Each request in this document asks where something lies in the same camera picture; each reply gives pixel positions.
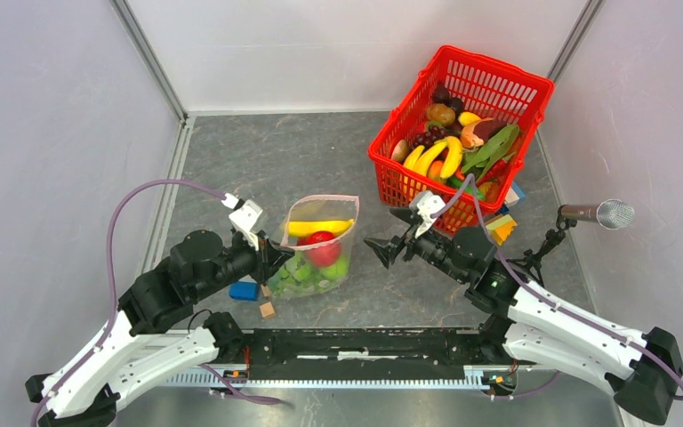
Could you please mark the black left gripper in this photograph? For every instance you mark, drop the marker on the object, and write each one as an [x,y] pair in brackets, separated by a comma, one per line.
[268,258]

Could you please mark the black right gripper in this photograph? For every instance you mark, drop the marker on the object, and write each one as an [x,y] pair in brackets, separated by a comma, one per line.
[383,248]

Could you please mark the green toy lettuce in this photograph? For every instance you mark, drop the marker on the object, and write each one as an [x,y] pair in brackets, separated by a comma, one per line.
[296,280]

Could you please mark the single yellow toy banana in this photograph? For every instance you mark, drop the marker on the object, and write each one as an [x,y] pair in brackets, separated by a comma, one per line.
[303,229]

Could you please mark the red toy tomato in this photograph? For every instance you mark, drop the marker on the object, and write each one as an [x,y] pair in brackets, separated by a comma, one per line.
[323,256]

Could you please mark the clear zip top bag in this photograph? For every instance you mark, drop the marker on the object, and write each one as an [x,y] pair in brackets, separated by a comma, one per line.
[319,208]

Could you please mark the green toy lime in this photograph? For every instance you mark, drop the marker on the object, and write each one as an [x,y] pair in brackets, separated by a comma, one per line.
[338,270]

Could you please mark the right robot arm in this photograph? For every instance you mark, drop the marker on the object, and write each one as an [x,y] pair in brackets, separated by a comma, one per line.
[641,371]

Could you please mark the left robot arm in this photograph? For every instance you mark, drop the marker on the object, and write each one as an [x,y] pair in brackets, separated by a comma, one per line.
[103,377]

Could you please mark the blue green block stack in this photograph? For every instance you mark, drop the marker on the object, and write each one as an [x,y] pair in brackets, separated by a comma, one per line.
[244,291]

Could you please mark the yellow toy bananas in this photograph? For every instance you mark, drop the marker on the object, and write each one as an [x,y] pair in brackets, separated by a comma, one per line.
[448,149]

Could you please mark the orange toy tangerine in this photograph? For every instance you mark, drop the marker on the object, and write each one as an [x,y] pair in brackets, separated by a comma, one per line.
[434,171]

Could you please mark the purple toy grapes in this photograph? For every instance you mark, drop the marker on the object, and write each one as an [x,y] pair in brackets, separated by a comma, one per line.
[428,137]

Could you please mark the yellow green block pile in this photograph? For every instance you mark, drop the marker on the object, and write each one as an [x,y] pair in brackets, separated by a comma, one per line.
[501,227]

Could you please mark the dark green leafy vegetable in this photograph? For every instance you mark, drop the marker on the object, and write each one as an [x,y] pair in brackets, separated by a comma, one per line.
[491,152]

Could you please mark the brown toy potato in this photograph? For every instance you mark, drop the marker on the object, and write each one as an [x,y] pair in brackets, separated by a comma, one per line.
[440,113]

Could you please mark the yellow toy lemon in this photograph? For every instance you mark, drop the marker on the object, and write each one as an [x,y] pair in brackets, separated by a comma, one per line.
[466,118]

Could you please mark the dark purple toy fig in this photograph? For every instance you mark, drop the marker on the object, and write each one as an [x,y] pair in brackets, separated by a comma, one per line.
[441,95]

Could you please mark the red plastic basket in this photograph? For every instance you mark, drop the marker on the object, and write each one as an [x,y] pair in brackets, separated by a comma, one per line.
[489,88]

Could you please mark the silver microphone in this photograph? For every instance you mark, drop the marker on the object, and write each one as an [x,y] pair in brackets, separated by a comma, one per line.
[611,214]

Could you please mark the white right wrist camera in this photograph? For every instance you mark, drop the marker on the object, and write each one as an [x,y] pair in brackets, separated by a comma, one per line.
[427,207]

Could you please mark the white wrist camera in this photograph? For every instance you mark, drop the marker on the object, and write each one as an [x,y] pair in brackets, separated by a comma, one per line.
[427,207]
[246,217]

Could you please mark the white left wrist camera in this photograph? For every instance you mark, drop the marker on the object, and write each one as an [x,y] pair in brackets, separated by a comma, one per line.
[246,217]

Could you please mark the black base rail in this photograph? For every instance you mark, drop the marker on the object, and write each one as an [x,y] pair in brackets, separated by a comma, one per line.
[328,354]

